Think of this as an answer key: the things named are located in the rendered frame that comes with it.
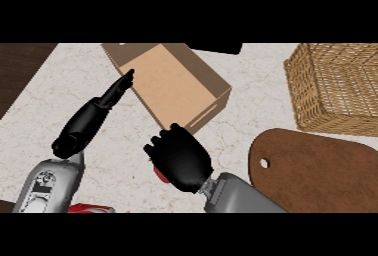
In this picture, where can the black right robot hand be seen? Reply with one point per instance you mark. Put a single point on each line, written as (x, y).
(182, 160)

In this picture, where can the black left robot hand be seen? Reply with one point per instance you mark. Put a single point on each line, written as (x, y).
(81, 126)

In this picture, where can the red bell pepper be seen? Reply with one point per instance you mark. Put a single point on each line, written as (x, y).
(159, 174)

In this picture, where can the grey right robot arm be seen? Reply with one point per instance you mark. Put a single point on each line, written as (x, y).
(238, 196)

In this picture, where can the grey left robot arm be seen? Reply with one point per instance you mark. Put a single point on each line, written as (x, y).
(46, 188)

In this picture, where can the open cardboard box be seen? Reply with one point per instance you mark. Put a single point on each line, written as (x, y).
(174, 86)

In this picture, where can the brown wooden cutting board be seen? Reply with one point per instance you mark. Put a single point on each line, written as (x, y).
(314, 173)

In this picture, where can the red and white can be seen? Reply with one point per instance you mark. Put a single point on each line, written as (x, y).
(89, 208)

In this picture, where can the black appliance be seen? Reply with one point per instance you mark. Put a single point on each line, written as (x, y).
(215, 48)

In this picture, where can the wicker basket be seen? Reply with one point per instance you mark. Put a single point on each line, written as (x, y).
(337, 86)

